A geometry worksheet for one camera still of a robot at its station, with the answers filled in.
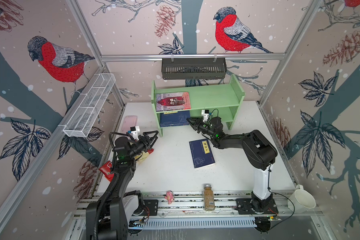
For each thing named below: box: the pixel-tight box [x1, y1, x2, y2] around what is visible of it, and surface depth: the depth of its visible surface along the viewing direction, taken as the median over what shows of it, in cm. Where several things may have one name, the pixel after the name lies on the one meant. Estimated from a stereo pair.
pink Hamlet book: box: [155, 92, 192, 112], surface depth 85 cm
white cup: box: [287, 184, 317, 214], surface depth 69 cm
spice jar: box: [203, 183, 215, 212], surface depth 74 cm
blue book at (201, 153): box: [189, 138, 216, 169], surface depth 94 cm
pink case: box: [120, 115, 138, 133], surface depth 110 cm
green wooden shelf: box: [151, 73, 246, 137], surface depth 90 cm
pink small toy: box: [164, 190, 175, 205], surface depth 77 cm
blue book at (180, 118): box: [160, 110, 191, 128], surface depth 92 cm
